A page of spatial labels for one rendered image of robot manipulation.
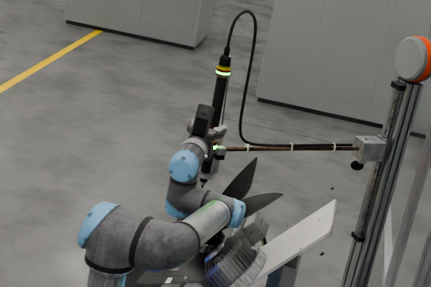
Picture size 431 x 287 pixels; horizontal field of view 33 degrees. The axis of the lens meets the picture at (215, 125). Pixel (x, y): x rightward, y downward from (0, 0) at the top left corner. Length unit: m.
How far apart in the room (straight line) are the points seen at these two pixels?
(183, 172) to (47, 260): 2.73
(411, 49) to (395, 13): 5.12
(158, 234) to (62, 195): 3.77
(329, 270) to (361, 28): 3.39
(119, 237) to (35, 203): 3.61
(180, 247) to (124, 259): 0.12
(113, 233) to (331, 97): 6.41
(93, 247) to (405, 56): 1.40
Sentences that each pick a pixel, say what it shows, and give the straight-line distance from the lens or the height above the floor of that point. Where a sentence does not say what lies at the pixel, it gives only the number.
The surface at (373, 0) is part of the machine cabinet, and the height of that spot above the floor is 1.31.
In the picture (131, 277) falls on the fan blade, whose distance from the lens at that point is 2.70.
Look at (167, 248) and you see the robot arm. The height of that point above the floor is 1.62.
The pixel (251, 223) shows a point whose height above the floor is 1.16.
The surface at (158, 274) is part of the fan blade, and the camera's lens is 2.35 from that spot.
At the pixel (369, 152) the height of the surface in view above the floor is 1.54.
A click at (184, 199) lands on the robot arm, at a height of 1.55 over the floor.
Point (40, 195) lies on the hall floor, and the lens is 5.33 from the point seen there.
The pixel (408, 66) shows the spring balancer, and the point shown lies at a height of 1.85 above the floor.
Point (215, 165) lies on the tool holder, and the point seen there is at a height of 1.49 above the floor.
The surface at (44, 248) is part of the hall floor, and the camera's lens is 4.71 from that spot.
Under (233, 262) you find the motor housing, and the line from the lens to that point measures 2.54.
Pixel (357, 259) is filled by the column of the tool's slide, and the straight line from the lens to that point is 2.88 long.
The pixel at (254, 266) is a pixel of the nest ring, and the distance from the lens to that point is 2.54.
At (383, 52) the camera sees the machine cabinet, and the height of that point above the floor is 0.82.
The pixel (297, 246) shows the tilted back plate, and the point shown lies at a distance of 2.51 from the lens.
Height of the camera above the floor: 2.42
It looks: 20 degrees down
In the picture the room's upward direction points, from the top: 10 degrees clockwise
